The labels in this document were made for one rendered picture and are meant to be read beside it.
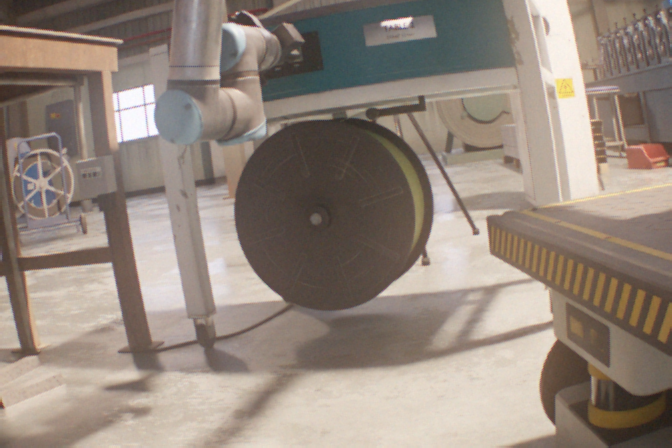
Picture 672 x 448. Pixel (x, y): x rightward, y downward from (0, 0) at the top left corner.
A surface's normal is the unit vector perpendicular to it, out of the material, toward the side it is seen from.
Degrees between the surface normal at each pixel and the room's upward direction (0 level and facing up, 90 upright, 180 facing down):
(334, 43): 90
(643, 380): 90
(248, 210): 90
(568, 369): 92
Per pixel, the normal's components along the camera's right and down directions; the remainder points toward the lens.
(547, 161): -0.35, 0.13
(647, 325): -0.99, 0.15
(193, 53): 0.09, 0.19
